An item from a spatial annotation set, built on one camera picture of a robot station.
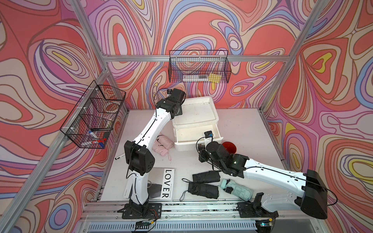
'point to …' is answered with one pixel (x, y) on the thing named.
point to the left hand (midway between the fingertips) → (175, 110)
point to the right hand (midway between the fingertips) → (199, 151)
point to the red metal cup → (230, 146)
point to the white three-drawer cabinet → (198, 114)
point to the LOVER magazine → (161, 186)
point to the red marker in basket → (99, 141)
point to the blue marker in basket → (93, 134)
